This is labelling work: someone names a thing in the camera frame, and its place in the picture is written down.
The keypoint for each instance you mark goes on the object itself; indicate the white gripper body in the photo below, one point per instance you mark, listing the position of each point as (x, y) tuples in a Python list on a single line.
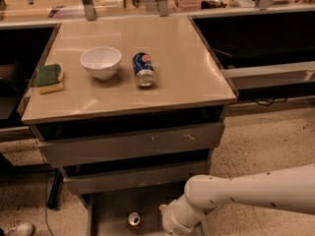
[(171, 219)]

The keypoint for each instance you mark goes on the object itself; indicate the orange soda can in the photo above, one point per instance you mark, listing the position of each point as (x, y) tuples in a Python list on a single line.
[(134, 222)]

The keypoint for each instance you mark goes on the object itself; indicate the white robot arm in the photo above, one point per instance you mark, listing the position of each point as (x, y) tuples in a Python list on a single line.
[(291, 189)]

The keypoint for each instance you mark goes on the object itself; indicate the middle grey drawer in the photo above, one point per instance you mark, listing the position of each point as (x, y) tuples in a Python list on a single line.
[(134, 178)]

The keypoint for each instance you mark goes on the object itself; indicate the bottom grey open drawer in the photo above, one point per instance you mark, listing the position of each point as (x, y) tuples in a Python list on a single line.
[(108, 211)]

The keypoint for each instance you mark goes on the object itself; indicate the top grey drawer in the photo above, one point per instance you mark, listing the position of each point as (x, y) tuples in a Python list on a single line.
[(132, 144)]

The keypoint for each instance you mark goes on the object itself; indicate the grey drawer cabinet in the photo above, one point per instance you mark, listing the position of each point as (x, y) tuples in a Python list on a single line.
[(189, 88)]

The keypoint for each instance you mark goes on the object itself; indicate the blue pepsi can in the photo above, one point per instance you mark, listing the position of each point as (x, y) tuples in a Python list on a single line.
[(144, 72)]

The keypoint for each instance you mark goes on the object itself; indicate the white shoe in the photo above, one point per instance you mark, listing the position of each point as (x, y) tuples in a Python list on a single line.
[(24, 229)]

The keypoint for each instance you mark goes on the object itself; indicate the white bowl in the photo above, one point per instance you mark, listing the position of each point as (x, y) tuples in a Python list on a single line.
[(101, 62)]

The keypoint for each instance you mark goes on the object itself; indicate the green yellow sponge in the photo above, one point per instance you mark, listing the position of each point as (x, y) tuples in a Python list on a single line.
[(49, 78)]

